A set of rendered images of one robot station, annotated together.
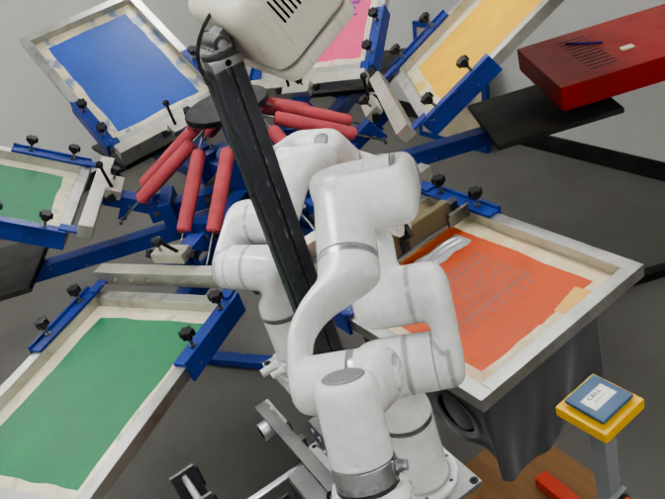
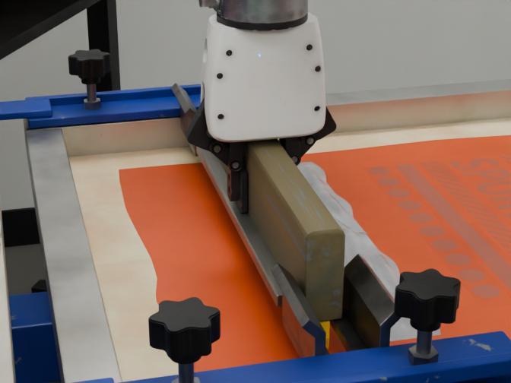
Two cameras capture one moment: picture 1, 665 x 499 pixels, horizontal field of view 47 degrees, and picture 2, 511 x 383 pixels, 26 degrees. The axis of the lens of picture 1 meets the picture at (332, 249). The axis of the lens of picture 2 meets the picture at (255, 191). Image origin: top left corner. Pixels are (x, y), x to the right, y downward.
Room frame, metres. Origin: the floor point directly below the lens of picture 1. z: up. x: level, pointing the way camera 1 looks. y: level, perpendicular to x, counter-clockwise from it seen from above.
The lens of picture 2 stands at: (1.65, 0.67, 1.41)
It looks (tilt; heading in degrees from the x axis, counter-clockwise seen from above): 24 degrees down; 284
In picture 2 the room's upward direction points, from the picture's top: straight up
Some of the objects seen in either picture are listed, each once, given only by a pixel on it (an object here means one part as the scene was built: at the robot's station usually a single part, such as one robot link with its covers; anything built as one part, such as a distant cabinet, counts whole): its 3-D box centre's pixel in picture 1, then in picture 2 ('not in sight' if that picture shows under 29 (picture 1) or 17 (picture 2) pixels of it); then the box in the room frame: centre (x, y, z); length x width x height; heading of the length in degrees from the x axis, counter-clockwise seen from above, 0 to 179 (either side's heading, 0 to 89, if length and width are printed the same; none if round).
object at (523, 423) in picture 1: (545, 387); not in sight; (1.42, -0.42, 0.74); 0.45 x 0.03 x 0.43; 117
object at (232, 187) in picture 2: not in sight; (226, 173); (1.88, -0.18, 1.03); 0.03 x 0.03 x 0.07; 27
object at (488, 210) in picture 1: (460, 206); (166, 123); (2.02, -0.42, 0.98); 0.30 x 0.05 x 0.07; 27
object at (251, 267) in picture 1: (266, 279); not in sight; (1.33, 0.15, 1.37); 0.13 x 0.10 x 0.16; 58
